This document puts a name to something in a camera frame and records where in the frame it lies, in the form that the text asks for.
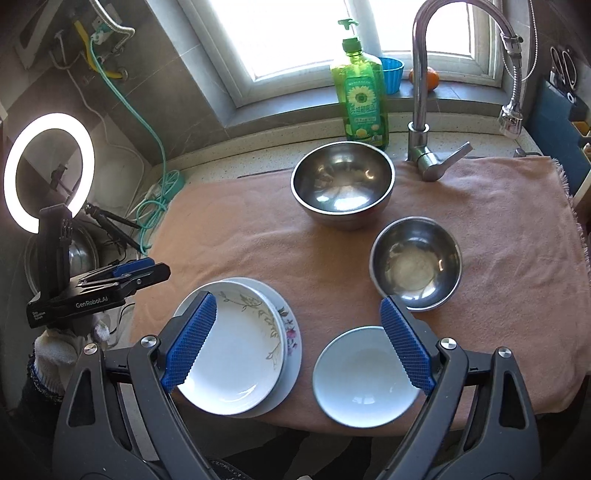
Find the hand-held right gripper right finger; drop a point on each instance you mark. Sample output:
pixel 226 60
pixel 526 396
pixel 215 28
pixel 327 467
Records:
pixel 406 341

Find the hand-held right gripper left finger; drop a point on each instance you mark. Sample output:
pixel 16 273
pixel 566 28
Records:
pixel 191 341

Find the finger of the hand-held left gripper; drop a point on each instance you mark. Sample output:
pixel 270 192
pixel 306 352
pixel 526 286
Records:
pixel 154 273
pixel 136 265

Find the olive branch print plate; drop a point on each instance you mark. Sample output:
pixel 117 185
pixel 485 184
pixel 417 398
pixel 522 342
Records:
pixel 231 350

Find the pale blue ceramic bowl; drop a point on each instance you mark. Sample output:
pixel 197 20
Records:
pixel 360 378

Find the small steel bowl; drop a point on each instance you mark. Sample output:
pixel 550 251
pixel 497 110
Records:
pixel 415 267

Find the large pink flower plate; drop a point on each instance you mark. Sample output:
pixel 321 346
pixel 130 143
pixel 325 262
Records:
pixel 298 355

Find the large steel bowl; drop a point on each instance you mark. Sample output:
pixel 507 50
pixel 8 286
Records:
pixel 341 184

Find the person's left forearm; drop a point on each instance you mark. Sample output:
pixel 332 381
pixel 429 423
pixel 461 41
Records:
pixel 32 406

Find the person's left hand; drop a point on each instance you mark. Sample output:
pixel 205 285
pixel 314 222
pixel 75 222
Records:
pixel 53 355

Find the steel pot lid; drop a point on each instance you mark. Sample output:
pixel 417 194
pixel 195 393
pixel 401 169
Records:
pixel 83 254

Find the black tripod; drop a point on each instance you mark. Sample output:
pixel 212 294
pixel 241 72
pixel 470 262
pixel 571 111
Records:
pixel 115 219

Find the teal round plastic holder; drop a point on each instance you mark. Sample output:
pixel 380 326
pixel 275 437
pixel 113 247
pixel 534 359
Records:
pixel 174 184

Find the pink towel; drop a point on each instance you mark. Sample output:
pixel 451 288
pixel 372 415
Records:
pixel 231 221

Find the yellow gas pipe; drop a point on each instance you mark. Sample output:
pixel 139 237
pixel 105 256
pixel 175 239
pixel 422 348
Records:
pixel 108 71

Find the white framed window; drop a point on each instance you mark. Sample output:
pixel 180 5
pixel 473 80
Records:
pixel 240 74

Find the corrugated steel pipe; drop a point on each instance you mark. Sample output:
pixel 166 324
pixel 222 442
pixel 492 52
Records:
pixel 121 28

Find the green dish soap bottle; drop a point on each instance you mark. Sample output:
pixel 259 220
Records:
pixel 364 106

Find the blue knife block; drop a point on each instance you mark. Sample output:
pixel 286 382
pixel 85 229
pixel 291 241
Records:
pixel 549 138

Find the white water heater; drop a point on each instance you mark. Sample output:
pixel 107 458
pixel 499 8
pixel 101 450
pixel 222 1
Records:
pixel 37 37

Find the orange fruit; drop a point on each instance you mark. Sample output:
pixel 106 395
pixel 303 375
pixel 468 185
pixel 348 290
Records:
pixel 431 79

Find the blue plastic cup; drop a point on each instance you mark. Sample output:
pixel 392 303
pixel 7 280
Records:
pixel 392 76

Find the steel kitchen faucet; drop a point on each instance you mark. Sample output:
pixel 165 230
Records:
pixel 419 69

